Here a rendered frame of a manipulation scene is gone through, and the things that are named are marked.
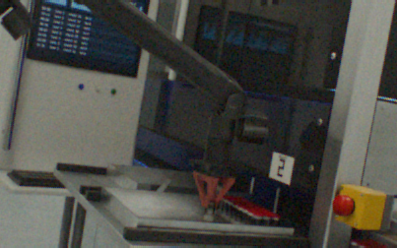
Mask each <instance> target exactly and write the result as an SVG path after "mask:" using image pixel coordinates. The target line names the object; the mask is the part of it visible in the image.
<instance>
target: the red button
mask: <svg viewBox="0 0 397 248"><path fill-rule="evenodd" d="M332 209H333V211H334V213H335V214H336V215H337V216H339V217H347V216H348V215H350V214H351V211H352V209H353V202H352V199H351V197H349V196H348V195H337V197H335V199H334V200H333V202H332Z"/></svg>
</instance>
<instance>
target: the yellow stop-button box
mask: <svg viewBox="0 0 397 248"><path fill-rule="evenodd" d="M339 195H348V196H349V197H351V199H352V202H353V209H352V211H351V214H350V215H348V216H347V217H339V216H337V215H336V216H335V219H336V220H338V221H341V222H343V223H345V224H348V225H349V226H353V227H354V228H358V229H363V230H381V231H387V228H388V224H389V217H390V214H391V210H392V203H393V199H394V195H393V194H390V193H387V192H383V191H381V190H377V189H375V188H372V187H367V186H360V185H347V184H342V186H341V190H340V194H339Z"/></svg>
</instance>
